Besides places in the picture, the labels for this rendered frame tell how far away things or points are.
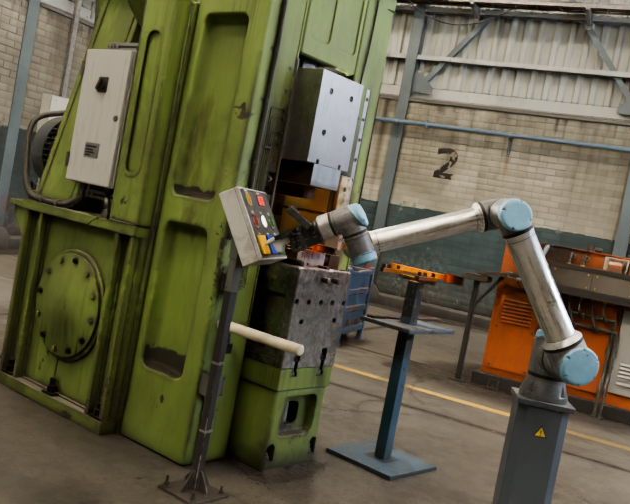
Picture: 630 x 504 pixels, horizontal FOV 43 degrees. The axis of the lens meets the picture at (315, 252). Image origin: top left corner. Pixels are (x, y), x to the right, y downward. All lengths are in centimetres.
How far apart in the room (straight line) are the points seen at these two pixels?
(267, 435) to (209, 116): 142
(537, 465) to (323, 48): 199
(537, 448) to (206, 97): 202
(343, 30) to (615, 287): 345
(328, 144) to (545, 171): 754
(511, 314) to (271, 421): 356
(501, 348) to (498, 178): 459
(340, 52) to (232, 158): 79
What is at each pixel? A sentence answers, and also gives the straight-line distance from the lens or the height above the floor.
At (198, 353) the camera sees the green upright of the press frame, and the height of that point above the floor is 48.
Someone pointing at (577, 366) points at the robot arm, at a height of 78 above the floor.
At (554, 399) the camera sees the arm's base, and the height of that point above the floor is 62.
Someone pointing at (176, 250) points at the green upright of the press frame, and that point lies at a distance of 359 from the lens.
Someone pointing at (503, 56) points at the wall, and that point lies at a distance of 1145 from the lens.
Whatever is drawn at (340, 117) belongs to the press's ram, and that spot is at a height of 159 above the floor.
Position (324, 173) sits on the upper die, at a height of 133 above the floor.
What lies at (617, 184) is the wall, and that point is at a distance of 1072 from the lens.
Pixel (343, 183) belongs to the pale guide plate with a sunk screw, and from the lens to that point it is 383.
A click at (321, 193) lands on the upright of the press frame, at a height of 125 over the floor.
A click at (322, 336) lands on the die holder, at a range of 361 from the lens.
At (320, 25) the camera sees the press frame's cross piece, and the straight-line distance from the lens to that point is 366.
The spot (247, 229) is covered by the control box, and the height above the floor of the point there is 105.
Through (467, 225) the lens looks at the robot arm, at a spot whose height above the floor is 122.
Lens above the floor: 117
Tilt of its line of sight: 3 degrees down
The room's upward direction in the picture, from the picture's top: 11 degrees clockwise
